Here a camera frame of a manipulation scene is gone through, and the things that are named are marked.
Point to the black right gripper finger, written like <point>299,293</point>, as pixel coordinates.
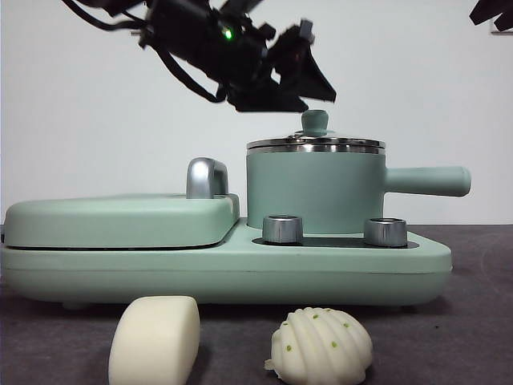
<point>505,22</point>
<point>487,12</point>

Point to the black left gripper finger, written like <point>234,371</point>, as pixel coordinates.
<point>304,68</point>
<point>264,100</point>

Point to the glass pot lid green knob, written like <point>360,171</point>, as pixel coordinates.
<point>315,122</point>

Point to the ridged white bun green dots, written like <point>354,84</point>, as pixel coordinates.
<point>320,349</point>

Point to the plain smooth white bun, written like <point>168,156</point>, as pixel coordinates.
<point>156,341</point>

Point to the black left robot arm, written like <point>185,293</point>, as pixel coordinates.
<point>200,40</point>

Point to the silver control knob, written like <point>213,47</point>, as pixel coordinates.
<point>282,230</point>
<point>385,232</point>

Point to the black control panel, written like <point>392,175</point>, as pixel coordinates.
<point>332,241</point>

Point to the mint green breakfast machine base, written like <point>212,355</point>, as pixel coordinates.
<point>224,276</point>

